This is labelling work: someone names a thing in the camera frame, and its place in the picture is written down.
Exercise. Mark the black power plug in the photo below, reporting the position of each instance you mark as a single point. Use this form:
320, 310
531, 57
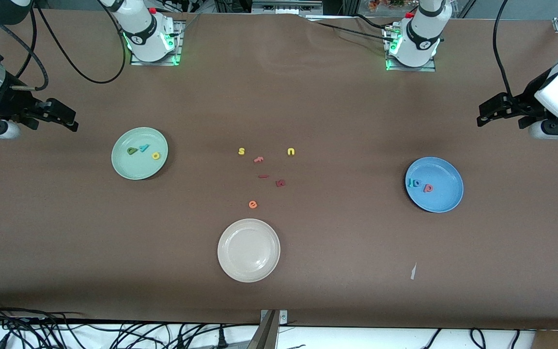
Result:
221, 340

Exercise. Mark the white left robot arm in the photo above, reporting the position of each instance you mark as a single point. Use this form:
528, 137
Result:
422, 39

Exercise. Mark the white paper scrap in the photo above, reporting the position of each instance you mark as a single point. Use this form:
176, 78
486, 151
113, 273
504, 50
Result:
413, 272

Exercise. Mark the blue plate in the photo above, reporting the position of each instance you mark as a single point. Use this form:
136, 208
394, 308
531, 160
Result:
441, 201

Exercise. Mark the silver metal bracket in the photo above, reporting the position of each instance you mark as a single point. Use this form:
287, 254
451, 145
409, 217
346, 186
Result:
284, 317

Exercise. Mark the teal letter v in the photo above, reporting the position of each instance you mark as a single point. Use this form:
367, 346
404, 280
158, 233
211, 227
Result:
143, 148

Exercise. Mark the metal background rail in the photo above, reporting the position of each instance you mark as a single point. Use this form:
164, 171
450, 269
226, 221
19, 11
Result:
286, 7

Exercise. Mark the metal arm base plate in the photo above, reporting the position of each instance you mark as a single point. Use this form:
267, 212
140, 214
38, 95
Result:
178, 48
407, 69

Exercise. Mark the beige plate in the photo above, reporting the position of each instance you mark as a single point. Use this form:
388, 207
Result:
248, 250

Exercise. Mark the brown table cover mat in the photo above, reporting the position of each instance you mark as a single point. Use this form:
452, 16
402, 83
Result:
90, 242

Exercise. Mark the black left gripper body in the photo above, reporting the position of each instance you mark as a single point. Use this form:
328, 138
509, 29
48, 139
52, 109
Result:
525, 102

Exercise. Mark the pink foam letter p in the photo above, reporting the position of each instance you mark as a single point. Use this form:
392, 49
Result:
426, 189

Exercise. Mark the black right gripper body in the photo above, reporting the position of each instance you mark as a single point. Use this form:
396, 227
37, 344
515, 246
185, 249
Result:
11, 104

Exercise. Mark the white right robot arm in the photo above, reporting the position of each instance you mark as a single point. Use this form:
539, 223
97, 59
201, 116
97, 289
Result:
141, 29

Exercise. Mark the green plate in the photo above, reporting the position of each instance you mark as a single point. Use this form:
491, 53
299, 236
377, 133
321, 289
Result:
136, 167

